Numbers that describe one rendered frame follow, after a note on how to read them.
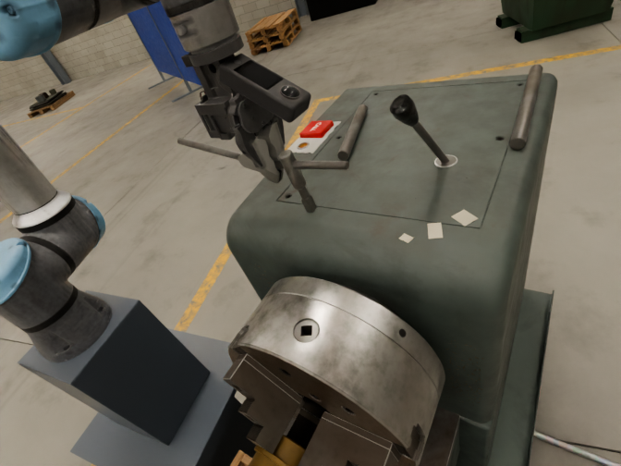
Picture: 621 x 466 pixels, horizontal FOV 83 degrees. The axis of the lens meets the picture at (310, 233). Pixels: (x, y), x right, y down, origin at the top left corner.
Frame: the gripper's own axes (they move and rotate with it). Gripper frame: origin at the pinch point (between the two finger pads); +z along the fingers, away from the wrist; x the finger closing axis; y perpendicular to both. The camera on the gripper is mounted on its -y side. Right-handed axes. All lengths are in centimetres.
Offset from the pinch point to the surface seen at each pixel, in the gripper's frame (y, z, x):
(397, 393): -25.0, 15.7, 19.4
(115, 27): 1178, 26, -705
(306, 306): -11.8, 9.0, 15.9
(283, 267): -0.5, 13.5, 8.0
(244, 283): 123, 133, -50
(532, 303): -37, 79, -46
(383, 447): -24.3, 20.8, 24.5
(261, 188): 11.0, 7.3, -4.7
